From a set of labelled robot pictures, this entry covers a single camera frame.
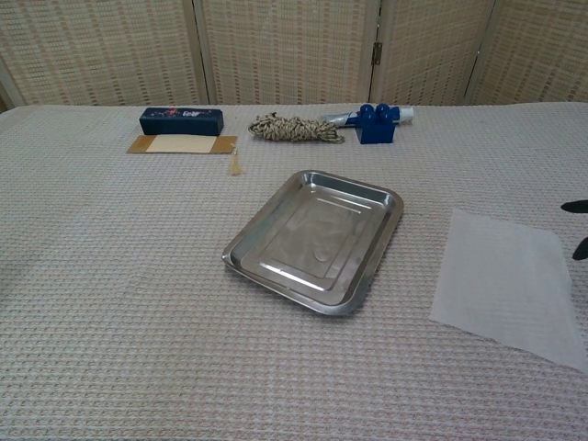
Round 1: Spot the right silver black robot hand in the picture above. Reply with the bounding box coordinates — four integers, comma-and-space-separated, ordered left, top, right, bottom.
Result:
560, 198, 588, 262

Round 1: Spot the white paper sheet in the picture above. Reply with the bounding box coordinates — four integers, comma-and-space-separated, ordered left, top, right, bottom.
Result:
428, 208, 588, 374

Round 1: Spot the stainless steel tray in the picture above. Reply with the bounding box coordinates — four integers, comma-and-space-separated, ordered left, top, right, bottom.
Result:
221, 169, 405, 317

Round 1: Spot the blue plastic building block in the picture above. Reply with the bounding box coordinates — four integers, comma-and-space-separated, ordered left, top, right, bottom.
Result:
356, 103, 400, 146

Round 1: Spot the blue white toothpaste tube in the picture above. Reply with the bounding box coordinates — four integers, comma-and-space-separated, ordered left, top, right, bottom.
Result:
320, 107, 414, 130

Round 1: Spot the beige woven folding screen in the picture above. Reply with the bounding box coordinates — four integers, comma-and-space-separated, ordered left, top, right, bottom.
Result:
0, 0, 588, 111

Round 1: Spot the brown cream bookmark with tassel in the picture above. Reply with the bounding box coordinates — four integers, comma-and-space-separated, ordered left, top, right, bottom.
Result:
127, 134, 247, 176

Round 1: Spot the dark blue printed box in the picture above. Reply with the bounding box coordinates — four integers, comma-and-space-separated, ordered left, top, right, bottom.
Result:
139, 107, 226, 137

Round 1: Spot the white woven tablecloth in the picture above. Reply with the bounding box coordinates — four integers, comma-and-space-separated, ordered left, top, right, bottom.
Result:
0, 103, 588, 441

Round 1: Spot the beige braided rope bundle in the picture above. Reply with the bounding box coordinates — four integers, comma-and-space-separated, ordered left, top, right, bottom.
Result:
247, 111, 346, 146

